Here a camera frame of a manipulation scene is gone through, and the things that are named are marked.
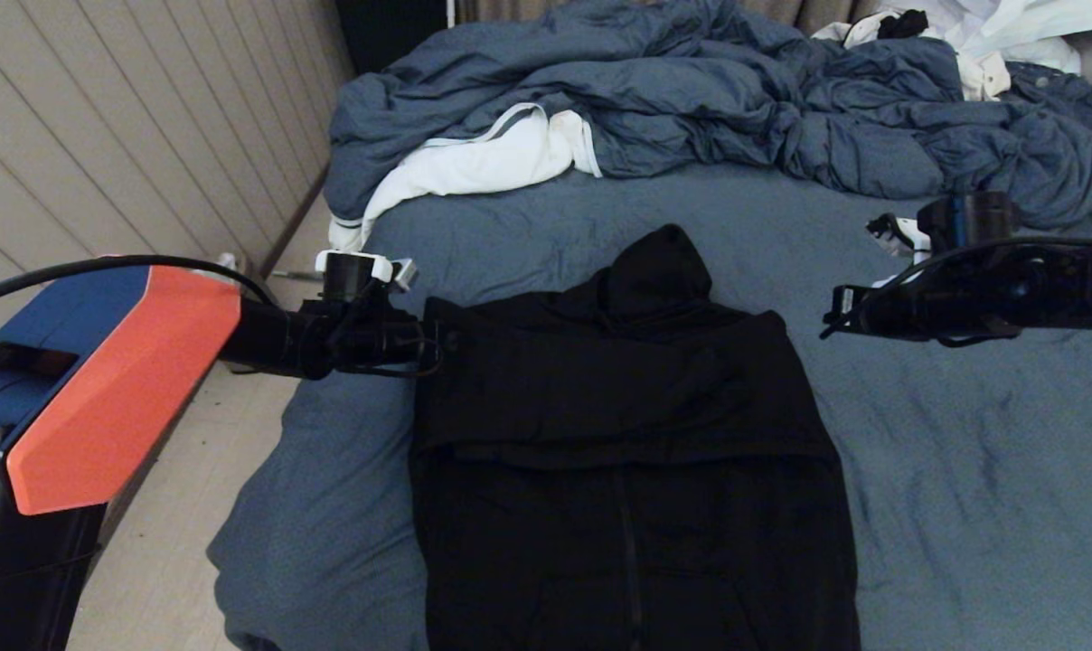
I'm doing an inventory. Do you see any black zip hoodie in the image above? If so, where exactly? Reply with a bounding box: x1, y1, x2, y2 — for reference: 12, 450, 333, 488
409, 224, 859, 651

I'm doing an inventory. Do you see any white clothes pile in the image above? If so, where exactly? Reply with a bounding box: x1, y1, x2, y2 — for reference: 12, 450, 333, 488
813, 0, 1092, 78

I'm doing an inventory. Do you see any blue bed sheet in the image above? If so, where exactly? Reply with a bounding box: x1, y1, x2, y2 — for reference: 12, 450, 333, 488
207, 163, 1092, 651

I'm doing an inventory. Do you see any cream garment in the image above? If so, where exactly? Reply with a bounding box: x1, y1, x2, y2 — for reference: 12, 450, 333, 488
957, 52, 1010, 102

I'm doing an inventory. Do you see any blue denim garment with buttons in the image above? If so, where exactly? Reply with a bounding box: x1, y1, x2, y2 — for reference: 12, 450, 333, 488
1005, 61, 1092, 146

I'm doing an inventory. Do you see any rumpled blue duvet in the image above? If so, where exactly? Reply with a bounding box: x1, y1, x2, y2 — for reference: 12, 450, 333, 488
325, 0, 1092, 229

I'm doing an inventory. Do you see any small black garment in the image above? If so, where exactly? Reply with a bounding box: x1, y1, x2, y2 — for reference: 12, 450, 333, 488
876, 11, 931, 42

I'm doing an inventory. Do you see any black furniture piece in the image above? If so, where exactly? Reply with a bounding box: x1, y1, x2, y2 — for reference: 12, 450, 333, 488
334, 0, 452, 78

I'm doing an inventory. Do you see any beige curtain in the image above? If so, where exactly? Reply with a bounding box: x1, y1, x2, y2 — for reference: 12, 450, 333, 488
456, 0, 881, 39

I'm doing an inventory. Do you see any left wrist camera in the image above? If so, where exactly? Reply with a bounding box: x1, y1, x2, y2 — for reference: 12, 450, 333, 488
315, 250, 418, 304

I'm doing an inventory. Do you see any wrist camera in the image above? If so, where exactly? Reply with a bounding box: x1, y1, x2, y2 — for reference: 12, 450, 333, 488
315, 250, 418, 304
867, 192, 1017, 263

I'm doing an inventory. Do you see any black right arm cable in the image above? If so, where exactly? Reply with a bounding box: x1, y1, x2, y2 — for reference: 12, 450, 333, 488
858, 237, 1092, 349

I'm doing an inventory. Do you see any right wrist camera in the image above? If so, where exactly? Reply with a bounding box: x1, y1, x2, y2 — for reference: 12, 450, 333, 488
867, 192, 1017, 263

